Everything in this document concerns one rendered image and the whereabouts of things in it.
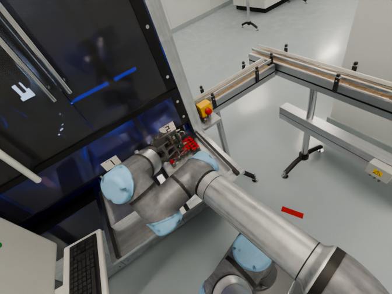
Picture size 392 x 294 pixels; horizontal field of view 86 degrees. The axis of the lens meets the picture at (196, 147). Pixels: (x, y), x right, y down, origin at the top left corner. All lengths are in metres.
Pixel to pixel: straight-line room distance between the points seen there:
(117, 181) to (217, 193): 0.21
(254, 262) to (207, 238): 1.17
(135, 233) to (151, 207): 0.57
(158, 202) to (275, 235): 0.25
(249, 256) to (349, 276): 0.38
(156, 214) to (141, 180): 0.08
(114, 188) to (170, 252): 1.50
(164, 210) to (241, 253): 0.33
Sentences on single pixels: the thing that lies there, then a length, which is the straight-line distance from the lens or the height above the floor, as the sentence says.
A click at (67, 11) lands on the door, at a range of 0.93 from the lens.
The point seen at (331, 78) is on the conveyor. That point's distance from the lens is 1.48.
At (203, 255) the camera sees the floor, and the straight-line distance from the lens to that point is 1.84.
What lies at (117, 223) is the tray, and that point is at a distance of 1.09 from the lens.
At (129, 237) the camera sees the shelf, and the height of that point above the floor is 0.88.
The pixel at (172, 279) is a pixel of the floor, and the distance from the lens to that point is 1.88.
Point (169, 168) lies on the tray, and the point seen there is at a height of 0.88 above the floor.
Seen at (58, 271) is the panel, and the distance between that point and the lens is 1.75.
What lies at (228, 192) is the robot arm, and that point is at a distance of 0.45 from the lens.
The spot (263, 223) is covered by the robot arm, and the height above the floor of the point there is 1.34.
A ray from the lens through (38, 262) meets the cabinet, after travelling 1.27.
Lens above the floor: 1.72
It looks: 45 degrees down
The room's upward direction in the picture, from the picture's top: 22 degrees counter-clockwise
